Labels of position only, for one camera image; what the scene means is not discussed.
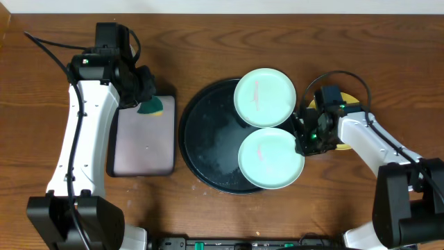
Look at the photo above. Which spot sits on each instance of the green yellow sponge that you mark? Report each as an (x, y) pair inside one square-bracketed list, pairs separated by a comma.
[(152, 107)]

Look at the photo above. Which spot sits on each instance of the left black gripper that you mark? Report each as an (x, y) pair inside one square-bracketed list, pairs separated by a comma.
[(146, 76)]

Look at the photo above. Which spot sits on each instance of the mint green plate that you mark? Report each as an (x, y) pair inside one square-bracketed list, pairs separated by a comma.
[(264, 97), (268, 159)]

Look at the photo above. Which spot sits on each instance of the black rectangular soap tray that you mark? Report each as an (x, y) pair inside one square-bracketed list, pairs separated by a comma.
[(142, 145)]

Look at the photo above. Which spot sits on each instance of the round black tray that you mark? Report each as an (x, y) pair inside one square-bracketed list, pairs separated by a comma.
[(210, 135)]

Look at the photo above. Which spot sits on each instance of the lower mint green plate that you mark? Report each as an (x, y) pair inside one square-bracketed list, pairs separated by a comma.
[(268, 159)]

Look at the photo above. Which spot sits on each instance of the black rail with green clips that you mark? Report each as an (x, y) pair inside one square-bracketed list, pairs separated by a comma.
[(307, 241)]

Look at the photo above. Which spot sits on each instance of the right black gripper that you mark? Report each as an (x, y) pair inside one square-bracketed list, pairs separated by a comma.
[(303, 148)]

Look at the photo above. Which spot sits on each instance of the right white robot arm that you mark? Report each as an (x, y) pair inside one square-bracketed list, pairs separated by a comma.
[(408, 204)]

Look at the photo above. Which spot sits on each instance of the yellow plate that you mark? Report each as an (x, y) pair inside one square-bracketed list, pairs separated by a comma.
[(348, 99)]

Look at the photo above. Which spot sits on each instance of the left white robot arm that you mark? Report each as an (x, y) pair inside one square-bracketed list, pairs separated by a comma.
[(73, 210)]

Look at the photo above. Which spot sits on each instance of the upper mint green plate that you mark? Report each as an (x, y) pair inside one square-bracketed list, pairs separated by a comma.
[(264, 97)]

